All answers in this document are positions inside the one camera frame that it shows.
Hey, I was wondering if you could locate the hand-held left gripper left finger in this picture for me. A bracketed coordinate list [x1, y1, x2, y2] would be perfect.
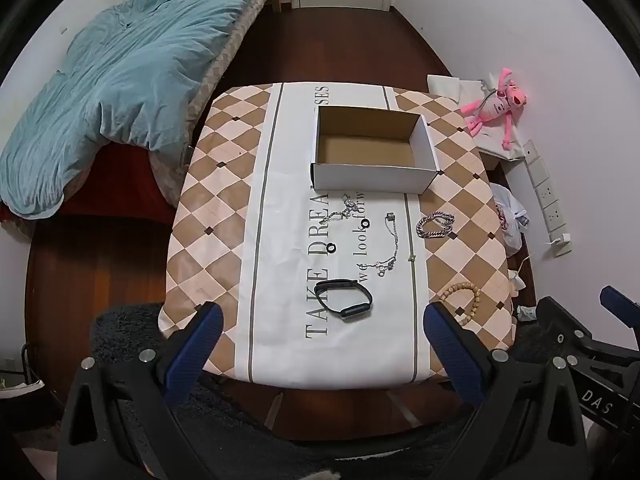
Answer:
[59, 301, 226, 480]

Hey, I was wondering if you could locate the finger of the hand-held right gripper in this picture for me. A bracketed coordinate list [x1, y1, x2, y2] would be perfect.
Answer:
[536, 296, 640, 362]
[600, 285, 640, 321]

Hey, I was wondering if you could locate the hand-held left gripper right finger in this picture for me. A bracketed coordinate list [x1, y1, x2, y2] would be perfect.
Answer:
[424, 302, 594, 480]

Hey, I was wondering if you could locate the wooden bead bracelet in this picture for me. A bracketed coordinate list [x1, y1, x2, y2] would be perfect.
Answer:
[439, 282, 482, 329]

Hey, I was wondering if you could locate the black smart band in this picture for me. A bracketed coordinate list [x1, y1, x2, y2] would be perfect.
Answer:
[315, 278, 375, 322]

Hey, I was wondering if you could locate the thin silver chain necklace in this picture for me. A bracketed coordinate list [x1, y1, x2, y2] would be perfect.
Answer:
[372, 212, 401, 281]

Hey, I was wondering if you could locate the silver pendant necklace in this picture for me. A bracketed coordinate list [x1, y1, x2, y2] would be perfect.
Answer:
[320, 194, 362, 229]

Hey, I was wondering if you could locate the white cardboard box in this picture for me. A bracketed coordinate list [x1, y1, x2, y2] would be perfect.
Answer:
[310, 106, 441, 196]

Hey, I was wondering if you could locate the white plug charger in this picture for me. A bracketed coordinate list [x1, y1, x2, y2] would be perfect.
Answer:
[547, 232, 572, 257]

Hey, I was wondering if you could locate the white plastic bag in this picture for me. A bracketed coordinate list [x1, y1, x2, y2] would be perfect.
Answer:
[490, 183, 531, 261]

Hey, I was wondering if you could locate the dark fuzzy cloth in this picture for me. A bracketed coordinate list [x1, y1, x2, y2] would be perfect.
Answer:
[90, 302, 551, 480]

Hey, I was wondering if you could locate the brown checkered tablecloth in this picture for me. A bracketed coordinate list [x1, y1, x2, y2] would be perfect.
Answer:
[159, 81, 516, 391]

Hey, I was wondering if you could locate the red bed skirt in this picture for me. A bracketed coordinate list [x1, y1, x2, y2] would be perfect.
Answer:
[0, 142, 176, 226]

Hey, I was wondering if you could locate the pink plush toy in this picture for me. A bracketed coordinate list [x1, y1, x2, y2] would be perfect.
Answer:
[460, 66, 531, 151]

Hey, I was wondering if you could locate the light blue blanket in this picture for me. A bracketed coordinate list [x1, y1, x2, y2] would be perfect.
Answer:
[0, 0, 281, 218]

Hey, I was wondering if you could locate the white charging cable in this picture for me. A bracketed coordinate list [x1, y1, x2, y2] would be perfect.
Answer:
[510, 254, 533, 281]

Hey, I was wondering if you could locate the silver chain bracelet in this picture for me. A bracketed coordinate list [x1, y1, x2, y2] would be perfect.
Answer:
[416, 211, 456, 240]

